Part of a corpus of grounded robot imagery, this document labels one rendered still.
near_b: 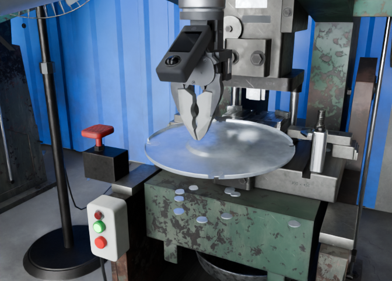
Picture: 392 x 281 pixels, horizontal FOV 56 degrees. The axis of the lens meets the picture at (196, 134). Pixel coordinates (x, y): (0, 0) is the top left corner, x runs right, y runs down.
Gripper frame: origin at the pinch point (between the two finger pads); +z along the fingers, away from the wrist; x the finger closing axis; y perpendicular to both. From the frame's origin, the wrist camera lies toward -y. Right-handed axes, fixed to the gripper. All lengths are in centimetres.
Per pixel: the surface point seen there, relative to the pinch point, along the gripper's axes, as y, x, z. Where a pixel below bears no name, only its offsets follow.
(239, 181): 18.1, -2.1, 16.3
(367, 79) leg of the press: 63, -25, -1
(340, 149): 33.3, -21.3, 10.6
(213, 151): 4.4, -1.4, 4.4
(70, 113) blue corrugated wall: 148, 176, 52
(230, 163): 1.9, -5.7, 5.1
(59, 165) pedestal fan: 48, 86, 40
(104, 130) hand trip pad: 12.4, 30.4, 7.2
